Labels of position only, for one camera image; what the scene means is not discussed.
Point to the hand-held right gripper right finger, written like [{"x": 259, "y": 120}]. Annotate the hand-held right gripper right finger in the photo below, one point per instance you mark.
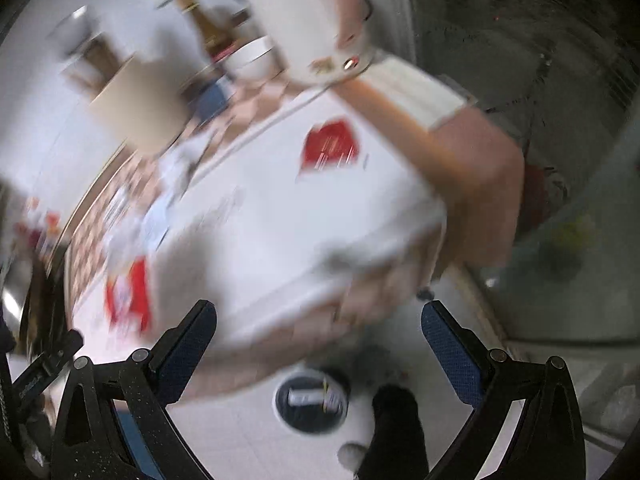
[{"x": 451, "y": 357}]

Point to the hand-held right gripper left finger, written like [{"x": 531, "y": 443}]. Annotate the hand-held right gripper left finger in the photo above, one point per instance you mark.
[{"x": 181, "y": 357}]

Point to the black round trash bin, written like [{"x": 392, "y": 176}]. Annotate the black round trash bin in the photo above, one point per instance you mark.
[{"x": 311, "y": 400}]

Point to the red white snack packet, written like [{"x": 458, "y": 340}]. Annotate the red white snack packet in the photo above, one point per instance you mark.
[{"x": 129, "y": 296}]

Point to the person's black trouser leg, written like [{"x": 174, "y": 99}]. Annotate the person's black trouser leg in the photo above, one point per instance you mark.
[{"x": 396, "y": 430}]

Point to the person's grey shoe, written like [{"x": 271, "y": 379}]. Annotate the person's grey shoe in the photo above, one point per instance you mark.
[{"x": 351, "y": 455}]

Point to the crumpled white plastic wrapper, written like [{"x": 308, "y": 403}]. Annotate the crumpled white plastic wrapper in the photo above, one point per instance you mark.
[{"x": 160, "y": 200}]

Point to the white round table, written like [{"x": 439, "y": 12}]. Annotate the white round table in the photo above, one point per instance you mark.
[{"x": 100, "y": 220}]

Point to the cardboard box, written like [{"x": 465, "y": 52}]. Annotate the cardboard box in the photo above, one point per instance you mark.
[{"x": 140, "y": 110}]

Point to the blue packet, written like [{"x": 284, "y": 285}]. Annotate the blue packet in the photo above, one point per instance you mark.
[{"x": 212, "y": 101}]

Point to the white bowl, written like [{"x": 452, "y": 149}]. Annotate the white bowl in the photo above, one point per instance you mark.
[{"x": 250, "y": 57}]

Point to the brown glass bottle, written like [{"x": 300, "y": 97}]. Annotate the brown glass bottle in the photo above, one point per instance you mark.
[{"x": 210, "y": 22}]

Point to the white cylindrical bucket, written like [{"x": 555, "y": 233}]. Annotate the white cylindrical bucket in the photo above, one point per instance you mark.
[{"x": 310, "y": 20}]

